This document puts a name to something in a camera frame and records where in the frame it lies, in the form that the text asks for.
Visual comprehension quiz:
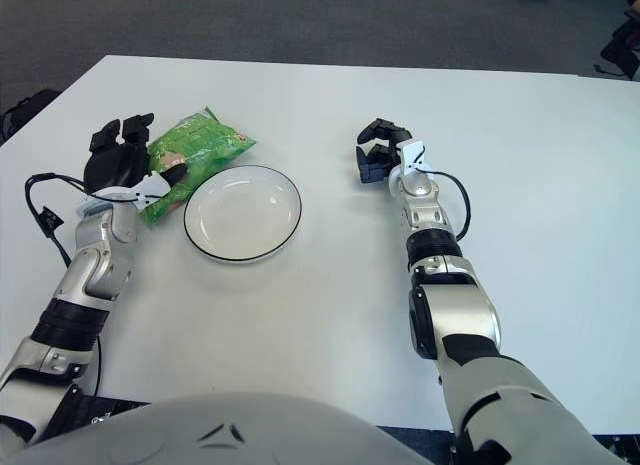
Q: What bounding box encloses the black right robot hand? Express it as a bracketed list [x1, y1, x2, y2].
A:
[354, 117, 430, 185]

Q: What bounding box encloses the black bag with straps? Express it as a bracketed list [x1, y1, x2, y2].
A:
[594, 12, 640, 81]

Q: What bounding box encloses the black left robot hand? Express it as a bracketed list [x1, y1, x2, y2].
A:
[82, 113, 190, 211]

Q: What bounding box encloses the black backpack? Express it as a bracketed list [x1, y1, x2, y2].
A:
[0, 88, 61, 141]

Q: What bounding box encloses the green snack bag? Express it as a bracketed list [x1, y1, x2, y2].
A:
[137, 106, 259, 230]

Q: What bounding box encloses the white plate black rim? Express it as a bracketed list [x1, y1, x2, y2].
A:
[183, 164, 303, 262]

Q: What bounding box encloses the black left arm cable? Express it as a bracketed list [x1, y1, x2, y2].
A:
[24, 172, 104, 401]

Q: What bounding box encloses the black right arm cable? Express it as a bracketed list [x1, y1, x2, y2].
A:
[424, 169, 472, 241]

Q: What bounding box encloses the grey robot torso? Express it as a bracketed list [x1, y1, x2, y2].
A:
[0, 392, 441, 465]

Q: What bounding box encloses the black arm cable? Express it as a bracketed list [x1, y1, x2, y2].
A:
[424, 169, 472, 241]
[24, 172, 104, 401]

